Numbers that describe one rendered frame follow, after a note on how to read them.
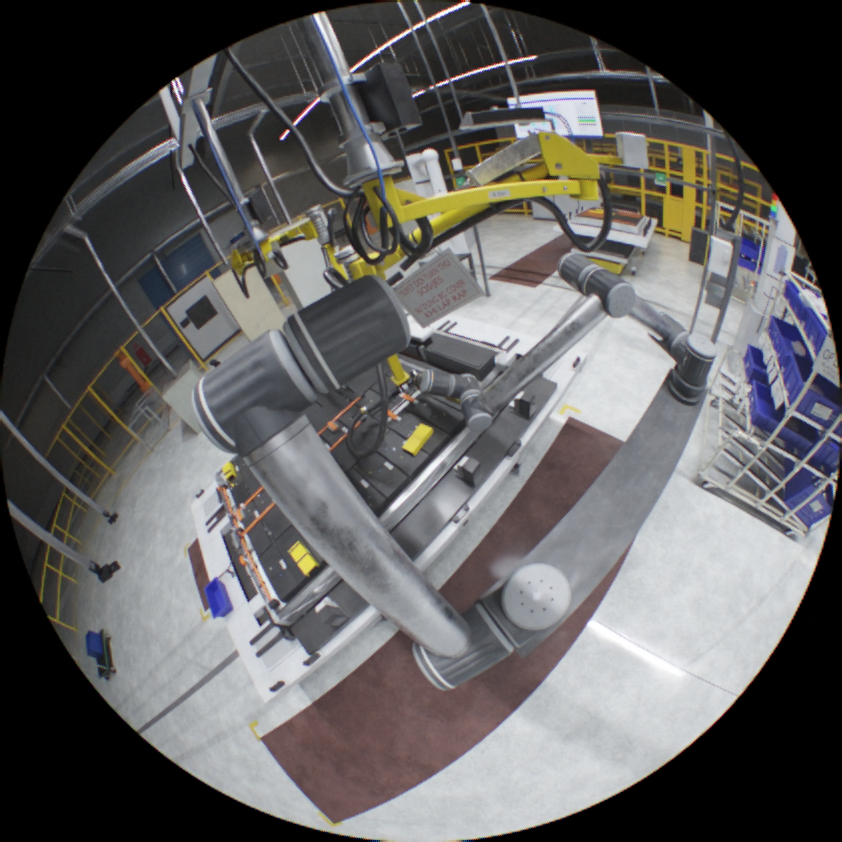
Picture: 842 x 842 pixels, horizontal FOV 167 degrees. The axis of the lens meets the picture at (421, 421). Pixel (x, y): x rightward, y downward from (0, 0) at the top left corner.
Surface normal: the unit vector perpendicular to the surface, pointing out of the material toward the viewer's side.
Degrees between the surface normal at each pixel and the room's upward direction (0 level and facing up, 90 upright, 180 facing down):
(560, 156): 90
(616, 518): 0
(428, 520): 0
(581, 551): 0
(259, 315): 90
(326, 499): 62
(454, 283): 90
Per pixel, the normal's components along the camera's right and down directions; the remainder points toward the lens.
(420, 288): -0.29, 0.77
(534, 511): -0.27, -0.64
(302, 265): 0.69, 0.40
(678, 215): -0.68, 0.65
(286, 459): 0.50, 0.00
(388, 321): 0.42, 0.41
